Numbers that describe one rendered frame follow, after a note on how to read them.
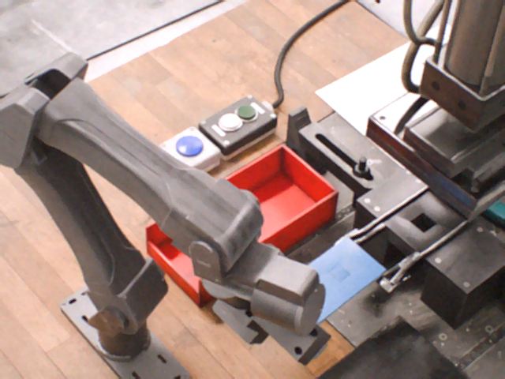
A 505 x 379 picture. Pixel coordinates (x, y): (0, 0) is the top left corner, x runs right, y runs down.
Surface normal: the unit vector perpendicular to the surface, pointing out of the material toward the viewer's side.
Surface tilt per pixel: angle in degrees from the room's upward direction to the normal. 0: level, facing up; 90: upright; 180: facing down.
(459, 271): 0
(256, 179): 90
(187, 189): 20
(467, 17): 90
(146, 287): 61
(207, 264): 90
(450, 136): 0
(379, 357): 0
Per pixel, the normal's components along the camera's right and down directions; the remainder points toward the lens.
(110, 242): 0.77, 0.04
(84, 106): 0.32, -0.49
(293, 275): -0.10, -0.72
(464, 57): -0.73, 0.50
